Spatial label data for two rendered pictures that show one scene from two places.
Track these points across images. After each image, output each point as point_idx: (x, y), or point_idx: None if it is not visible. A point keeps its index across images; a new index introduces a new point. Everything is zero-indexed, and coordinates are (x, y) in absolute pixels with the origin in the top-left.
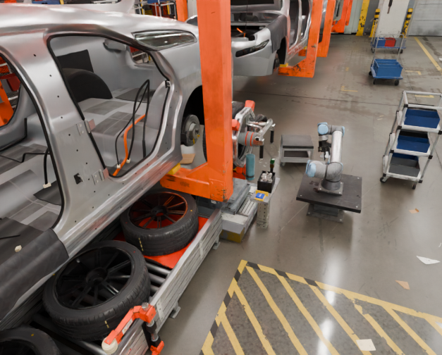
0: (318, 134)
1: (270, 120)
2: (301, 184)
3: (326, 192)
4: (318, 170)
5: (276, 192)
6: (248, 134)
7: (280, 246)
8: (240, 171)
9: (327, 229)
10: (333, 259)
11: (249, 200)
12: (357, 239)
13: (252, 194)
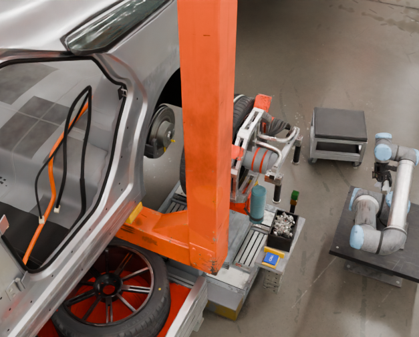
0: None
1: (295, 133)
2: (339, 222)
3: None
4: (368, 243)
5: None
6: (257, 156)
7: (297, 329)
8: (240, 205)
9: (374, 300)
10: None
11: (252, 237)
12: None
13: (258, 227)
